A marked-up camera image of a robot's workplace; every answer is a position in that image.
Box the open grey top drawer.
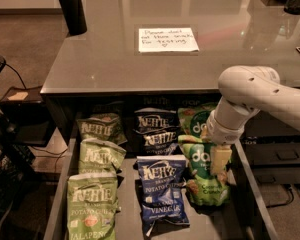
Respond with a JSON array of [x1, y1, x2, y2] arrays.
[[44, 95, 279, 240]]

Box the dark lower drawer unit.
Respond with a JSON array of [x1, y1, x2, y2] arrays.
[[240, 112, 300, 184]]

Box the hidden back Kettle bag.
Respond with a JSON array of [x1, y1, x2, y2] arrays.
[[91, 101, 124, 116]]

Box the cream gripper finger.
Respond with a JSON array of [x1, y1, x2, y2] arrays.
[[210, 145, 232, 175]]

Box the rear green Kettle chip bag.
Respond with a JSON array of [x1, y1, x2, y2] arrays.
[[77, 113, 127, 145]]

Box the middle blue Kettle chip bag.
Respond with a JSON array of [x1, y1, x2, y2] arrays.
[[143, 131, 178, 155]]

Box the white handwritten paper note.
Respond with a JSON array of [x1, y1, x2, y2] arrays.
[[138, 28, 199, 53]]

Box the black cylindrical post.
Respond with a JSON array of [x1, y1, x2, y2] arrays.
[[59, 0, 87, 35]]

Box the dark side table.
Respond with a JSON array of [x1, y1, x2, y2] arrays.
[[0, 86, 56, 147]]

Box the front blue Kettle chip bag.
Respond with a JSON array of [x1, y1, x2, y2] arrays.
[[137, 155, 189, 237]]

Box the front green Kettle jalapeno bag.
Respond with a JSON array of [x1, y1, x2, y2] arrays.
[[67, 172, 118, 240]]

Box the green dang chip bag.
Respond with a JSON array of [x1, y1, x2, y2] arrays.
[[177, 102, 217, 137], [178, 135, 230, 206]]

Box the rear blue Kettle chip bag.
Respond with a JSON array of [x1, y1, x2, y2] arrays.
[[134, 108, 179, 134]]

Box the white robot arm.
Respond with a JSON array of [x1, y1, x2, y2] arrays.
[[206, 65, 300, 175]]

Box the blue kettle chip bag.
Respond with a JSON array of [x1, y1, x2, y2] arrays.
[[134, 108, 179, 134], [137, 155, 189, 237], [143, 131, 178, 155]]

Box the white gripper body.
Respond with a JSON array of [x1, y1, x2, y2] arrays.
[[206, 110, 244, 145]]

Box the dark clutter at left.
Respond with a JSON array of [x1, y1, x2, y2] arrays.
[[0, 108, 36, 240]]

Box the black floor cables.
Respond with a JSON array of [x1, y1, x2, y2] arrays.
[[264, 183, 300, 218]]

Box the green kettle chip bag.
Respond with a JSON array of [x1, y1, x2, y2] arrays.
[[78, 138, 126, 174], [77, 113, 127, 145]]

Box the middle green Kettle chip bag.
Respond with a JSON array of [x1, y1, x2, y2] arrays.
[[78, 138, 126, 174]]

